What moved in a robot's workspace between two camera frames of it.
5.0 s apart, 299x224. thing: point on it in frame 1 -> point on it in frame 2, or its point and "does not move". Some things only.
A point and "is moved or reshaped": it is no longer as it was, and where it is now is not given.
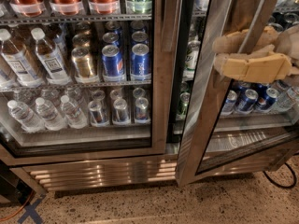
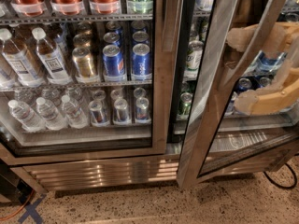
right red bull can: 141,109 does not move
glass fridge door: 234,127 is moved or reshaped
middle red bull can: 120,105 does not move
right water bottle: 74,116 does not move
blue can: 247,103 -> 245,83
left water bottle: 24,117 does not move
